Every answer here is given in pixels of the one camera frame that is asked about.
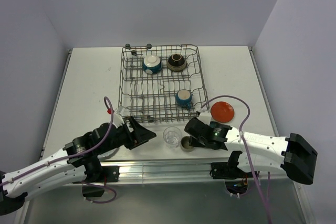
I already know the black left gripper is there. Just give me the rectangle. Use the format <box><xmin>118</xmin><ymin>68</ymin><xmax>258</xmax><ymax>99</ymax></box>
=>
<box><xmin>97</xmin><ymin>115</ymin><xmax>156</xmax><ymax>154</ymax></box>

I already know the small beige mug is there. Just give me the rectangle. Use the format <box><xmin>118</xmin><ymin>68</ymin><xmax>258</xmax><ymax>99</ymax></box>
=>
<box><xmin>180</xmin><ymin>136</ymin><xmax>194</xmax><ymax>153</ymax></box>

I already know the dark blue ribbed mug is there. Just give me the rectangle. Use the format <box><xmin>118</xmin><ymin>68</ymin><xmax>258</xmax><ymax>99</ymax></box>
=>
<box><xmin>175</xmin><ymin>89</ymin><xmax>193</xmax><ymax>109</ymax></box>

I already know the brown ribbed bowl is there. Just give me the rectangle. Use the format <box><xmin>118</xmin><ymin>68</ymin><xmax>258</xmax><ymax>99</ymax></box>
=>
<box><xmin>167</xmin><ymin>54</ymin><xmax>186</xmax><ymax>72</ymax></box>

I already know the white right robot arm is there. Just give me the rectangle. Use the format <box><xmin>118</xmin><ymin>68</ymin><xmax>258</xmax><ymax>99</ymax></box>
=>
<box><xmin>184</xmin><ymin>118</ymin><xmax>318</xmax><ymax>185</ymax></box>

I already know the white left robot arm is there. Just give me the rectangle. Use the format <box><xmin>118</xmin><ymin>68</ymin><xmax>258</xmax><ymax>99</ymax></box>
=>
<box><xmin>1</xmin><ymin>117</ymin><xmax>156</xmax><ymax>215</ymax></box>

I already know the light blue glass plate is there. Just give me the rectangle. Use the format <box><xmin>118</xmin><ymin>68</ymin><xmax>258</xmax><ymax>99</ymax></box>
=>
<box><xmin>98</xmin><ymin>147</ymin><xmax>119</xmax><ymax>161</ymax></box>

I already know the clear drinking glass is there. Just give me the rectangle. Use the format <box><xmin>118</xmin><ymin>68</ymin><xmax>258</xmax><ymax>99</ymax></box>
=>
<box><xmin>163</xmin><ymin>126</ymin><xmax>182</xmax><ymax>148</ymax></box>

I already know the red orange plate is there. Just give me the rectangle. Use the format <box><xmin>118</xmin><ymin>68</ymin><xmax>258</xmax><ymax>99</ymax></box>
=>
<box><xmin>211</xmin><ymin>101</ymin><xmax>235</xmax><ymax>123</ymax></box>

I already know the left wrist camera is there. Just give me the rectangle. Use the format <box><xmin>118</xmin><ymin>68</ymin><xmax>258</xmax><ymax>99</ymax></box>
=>
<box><xmin>107</xmin><ymin>106</ymin><xmax>125</xmax><ymax>128</ymax></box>

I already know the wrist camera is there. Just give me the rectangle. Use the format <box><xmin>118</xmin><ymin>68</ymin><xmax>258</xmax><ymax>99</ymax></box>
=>
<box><xmin>197</xmin><ymin>108</ymin><xmax>212</xmax><ymax>125</ymax></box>
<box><xmin>107</xmin><ymin>106</ymin><xmax>125</xmax><ymax>128</ymax></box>

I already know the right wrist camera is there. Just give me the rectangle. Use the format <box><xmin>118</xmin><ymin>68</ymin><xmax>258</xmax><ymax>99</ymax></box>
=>
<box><xmin>197</xmin><ymin>108</ymin><xmax>212</xmax><ymax>125</ymax></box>

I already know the aluminium rail frame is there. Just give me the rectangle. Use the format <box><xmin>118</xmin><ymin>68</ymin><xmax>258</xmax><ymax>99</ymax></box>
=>
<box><xmin>42</xmin><ymin>46</ymin><xmax>286</xmax><ymax>184</ymax></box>

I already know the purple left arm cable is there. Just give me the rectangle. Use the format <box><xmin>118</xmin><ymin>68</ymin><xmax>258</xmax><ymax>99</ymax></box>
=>
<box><xmin>0</xmin><ymin>96</ymin><xmax>118</xmax><ymax>205</ymax></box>

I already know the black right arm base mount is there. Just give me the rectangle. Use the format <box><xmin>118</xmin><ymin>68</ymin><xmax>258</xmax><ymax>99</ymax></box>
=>
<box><xmin>209</xmin><ymin>162</ymin><xmax>248</xmax><ymax>196</ymax></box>

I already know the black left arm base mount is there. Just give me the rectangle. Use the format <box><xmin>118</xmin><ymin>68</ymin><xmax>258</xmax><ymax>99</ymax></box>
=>
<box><xmin>82</xmin><ymin>166</ymin><xmax>120</xmax><ymax>198</ymax></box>

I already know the grey wire dish rack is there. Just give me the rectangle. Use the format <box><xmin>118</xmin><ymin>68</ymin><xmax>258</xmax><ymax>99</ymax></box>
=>
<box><xmin>118</xmin><ymin>44</ymin><xmax>209</xmax><ymax>123</ymax></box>

